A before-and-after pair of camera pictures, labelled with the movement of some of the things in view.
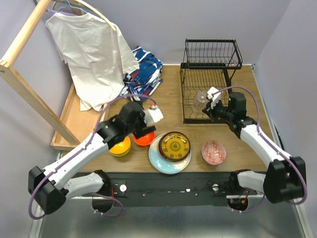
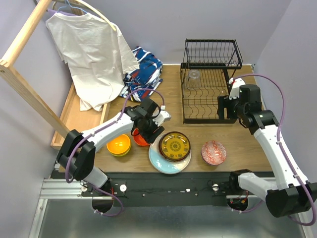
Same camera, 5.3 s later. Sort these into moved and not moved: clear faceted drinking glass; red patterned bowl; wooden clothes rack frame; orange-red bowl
Moved: clear faceted drinking glass
Not moved: wooden clothes rack frame; red patterned bowl; orange-red bowl
